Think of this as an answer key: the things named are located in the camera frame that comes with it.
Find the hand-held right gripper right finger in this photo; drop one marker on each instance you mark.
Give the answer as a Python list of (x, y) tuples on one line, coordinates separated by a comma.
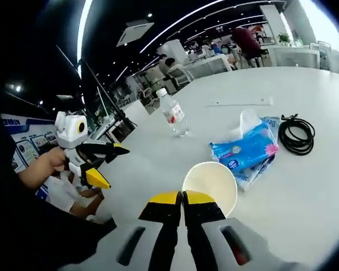
[(203, 220)]

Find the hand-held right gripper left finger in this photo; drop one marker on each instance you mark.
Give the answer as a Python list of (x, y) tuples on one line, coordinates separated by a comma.
[(164, 226)]

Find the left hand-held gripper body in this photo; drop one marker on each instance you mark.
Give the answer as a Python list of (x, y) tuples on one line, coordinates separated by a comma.
[(70, 130)]

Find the white paper cup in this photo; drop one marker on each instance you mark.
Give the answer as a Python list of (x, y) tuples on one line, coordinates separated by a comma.
[(212, 180)]

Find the clear packet with blue pad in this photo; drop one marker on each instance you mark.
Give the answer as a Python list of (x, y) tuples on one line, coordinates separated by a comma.
[(250, 178)]

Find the clear plastic water bottle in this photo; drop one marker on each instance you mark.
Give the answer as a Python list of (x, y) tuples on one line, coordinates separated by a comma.
[(173, 113)]

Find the blue tissue pack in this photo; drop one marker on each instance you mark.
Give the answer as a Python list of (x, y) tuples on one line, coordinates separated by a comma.
[(243, 146)]

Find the person's left hand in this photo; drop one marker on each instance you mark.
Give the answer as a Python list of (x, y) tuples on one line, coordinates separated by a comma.
[(51, 162)]

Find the black tripod stand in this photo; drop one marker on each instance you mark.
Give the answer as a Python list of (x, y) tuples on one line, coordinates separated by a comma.
[(101, 96)]

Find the person's black clothing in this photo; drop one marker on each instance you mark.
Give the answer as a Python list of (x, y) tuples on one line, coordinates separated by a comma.
[(31, 240)]

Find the white mesh office chair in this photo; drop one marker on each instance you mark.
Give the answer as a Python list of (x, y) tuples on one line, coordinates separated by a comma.
[(181, 76)]

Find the ceiling air conditioner vent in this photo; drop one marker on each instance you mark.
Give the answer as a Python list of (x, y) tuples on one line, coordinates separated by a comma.
[(134, 34)]

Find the white table socket panel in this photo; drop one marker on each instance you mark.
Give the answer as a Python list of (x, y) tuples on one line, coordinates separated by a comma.
[(243, 103)]

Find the white office desk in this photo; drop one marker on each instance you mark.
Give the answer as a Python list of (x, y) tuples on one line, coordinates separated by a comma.
[(296, 57), (209, 65)]

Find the green potted plant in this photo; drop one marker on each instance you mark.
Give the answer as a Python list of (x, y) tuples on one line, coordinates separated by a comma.
[(284, 38)]

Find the blue wall poster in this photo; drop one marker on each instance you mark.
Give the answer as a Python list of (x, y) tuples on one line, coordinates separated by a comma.
[(25, 141)]

